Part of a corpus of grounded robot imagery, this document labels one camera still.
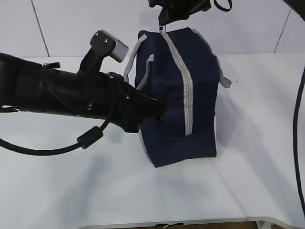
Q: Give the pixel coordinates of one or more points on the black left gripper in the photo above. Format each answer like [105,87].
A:
[120,112]

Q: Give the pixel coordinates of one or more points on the navy blue lunch bag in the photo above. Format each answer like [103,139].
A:
[180,69]

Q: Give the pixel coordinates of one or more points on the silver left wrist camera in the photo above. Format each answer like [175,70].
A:
[105,44]

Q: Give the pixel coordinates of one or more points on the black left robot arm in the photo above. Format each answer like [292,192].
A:
[31,87]

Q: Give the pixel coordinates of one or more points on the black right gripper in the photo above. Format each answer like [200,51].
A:
[177,10]

